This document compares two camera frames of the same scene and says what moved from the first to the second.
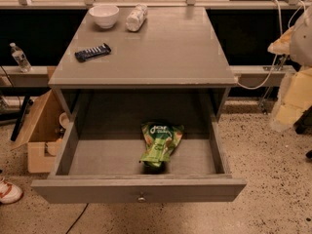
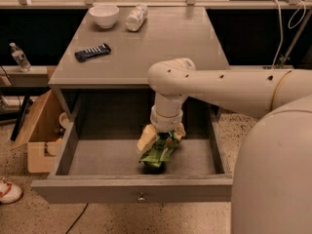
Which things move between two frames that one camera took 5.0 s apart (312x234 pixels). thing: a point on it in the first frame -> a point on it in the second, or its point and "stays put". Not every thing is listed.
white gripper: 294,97 -> 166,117
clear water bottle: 20,58 stays put
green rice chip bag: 159,140 stays put
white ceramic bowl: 104,15 stays put
